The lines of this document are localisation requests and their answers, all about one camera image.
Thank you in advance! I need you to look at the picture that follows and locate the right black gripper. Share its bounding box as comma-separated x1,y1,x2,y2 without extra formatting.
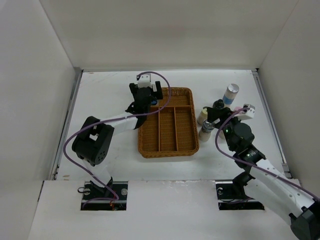
206,106,244,152

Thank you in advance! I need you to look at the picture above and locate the yellow lid condiment bottle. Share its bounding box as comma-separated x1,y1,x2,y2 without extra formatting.
197,106,208,125

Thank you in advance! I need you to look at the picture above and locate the black knob grinder bottle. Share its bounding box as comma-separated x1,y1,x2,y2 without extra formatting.
212,99,225,111

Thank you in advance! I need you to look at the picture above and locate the glass top grinder bottle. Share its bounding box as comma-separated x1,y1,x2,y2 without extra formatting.
198,120,214,142

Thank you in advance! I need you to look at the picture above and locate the pink lid condiment bottle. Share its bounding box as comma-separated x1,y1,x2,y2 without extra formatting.
233,106,242,112

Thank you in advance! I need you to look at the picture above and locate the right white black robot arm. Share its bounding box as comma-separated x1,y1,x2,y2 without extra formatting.
207,104,320,240

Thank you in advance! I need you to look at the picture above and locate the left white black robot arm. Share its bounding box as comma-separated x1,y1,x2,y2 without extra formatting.
71,80,163,200

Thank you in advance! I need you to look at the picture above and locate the woven brown divided basket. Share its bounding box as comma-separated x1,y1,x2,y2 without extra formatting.
138,87,199,159

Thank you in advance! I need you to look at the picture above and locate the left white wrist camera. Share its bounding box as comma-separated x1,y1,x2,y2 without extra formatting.
136,73,152,89

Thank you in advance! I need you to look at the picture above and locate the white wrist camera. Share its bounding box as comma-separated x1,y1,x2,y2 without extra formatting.
136,73,152,89
235,104,256,121

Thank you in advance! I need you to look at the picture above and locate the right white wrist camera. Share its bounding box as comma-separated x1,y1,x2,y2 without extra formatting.
235,104,256,121

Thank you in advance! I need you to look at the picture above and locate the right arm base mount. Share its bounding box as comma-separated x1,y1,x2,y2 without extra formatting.
215,172,265,211

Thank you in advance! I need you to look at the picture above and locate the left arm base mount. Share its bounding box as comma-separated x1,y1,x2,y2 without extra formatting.
77,178,129,211

